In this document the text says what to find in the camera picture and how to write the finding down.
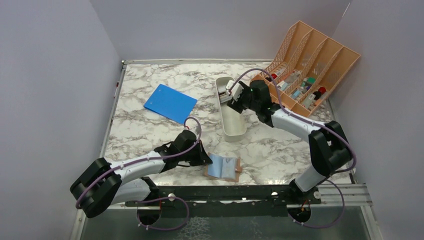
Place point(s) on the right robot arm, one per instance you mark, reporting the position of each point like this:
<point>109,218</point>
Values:
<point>328,145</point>

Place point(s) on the orange desk organizer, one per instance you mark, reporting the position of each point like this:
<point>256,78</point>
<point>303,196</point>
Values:
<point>306,52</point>

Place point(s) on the white oblong plastic tray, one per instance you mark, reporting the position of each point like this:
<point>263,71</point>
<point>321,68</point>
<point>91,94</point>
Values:
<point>233,123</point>

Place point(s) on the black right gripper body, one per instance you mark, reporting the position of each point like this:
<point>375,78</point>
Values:
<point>244,99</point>

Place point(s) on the red cap bottle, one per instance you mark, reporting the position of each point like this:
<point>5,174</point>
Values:
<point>319,93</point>

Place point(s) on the blue folder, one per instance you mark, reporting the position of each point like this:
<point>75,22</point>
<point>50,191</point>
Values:
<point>170,103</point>

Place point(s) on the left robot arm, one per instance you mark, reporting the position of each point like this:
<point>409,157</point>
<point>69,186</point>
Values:
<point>106,183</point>

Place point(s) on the green cap bottle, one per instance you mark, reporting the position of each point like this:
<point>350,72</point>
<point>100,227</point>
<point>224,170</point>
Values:
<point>308,81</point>

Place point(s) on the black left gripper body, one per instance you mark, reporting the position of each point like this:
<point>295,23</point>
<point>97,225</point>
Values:
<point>192,156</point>

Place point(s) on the black mounting rail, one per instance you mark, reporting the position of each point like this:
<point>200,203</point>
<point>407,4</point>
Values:
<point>261,199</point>

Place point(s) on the tan leather card holder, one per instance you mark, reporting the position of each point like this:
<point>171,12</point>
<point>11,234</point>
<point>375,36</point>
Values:
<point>223,168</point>

